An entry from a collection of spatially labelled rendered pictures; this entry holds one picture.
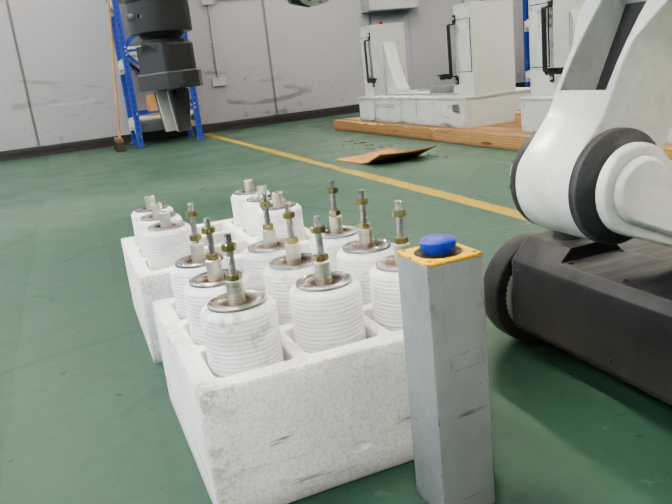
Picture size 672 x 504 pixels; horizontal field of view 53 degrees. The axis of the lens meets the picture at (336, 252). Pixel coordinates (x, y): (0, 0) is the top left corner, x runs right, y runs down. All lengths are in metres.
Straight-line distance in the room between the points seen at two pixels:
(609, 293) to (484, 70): 3.31
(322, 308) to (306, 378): 0.09
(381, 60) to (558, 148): 4.61
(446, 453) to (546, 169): 0.37
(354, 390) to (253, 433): 0.14
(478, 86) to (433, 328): 3.55
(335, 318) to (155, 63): 0.45
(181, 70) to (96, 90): 6.15
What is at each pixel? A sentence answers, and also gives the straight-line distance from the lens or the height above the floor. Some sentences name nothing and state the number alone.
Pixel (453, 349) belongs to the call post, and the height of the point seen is 0.21.
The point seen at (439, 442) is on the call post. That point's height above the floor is 0.11.
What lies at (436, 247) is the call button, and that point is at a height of 0.32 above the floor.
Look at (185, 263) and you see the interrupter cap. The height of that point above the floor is 0.25.
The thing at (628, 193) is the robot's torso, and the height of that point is 0.35.
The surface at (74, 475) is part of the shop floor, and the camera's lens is 1.08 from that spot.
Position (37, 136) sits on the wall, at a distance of 7.15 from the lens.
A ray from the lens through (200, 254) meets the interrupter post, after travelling 1.07.
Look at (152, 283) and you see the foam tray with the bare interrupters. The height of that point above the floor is 0.16.
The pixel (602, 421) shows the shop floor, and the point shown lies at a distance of 1.05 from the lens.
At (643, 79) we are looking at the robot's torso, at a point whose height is 0.47.
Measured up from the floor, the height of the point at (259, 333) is 0.22.
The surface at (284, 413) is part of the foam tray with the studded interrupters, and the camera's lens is 0.84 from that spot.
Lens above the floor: 0.52
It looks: 15 degrees down
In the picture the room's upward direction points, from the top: 6 degrees counter-clockwise
